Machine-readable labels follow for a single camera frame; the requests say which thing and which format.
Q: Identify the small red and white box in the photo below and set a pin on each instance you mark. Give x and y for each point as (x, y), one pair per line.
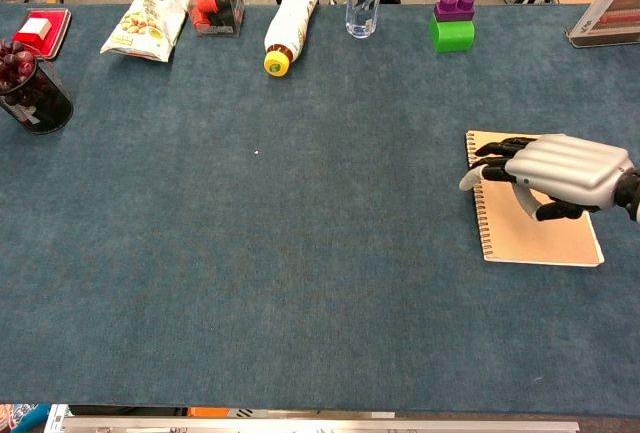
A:
(34, 29)

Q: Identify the green building block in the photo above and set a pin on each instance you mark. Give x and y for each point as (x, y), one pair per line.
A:
(450, 38)

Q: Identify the black cup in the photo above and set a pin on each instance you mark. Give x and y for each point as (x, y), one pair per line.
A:
(45, 108)

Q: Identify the white snack bag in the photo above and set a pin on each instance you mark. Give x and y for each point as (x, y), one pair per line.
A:
(145, 23)

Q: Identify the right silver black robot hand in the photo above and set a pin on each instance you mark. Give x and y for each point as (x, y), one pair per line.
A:
(570, 168)

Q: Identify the dark red grapes bunch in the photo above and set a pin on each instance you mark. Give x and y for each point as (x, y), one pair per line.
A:
(15, 65)

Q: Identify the white bottle with yellow cap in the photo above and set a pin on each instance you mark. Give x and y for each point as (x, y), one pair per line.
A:
(292, 18)

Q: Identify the blue felt table cloth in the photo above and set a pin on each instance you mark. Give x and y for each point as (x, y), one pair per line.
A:
(200, 253)

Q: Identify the red flat tray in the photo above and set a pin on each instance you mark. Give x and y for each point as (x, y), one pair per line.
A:
(59, 28)

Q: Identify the purple building block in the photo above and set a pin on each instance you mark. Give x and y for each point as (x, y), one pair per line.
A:
(452, 10)

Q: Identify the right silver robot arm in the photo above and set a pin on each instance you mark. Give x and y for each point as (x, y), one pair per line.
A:
(632, 195)

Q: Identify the orange flat object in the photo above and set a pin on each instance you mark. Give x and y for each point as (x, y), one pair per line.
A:
(207, 412)

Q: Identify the spiral notebook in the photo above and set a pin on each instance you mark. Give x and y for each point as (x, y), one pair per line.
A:
(540, 238)

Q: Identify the blue printed package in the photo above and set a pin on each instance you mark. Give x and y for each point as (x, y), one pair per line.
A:
(20, 418)

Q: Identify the aluminium profile rail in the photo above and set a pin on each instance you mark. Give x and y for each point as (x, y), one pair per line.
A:
(350, 427)

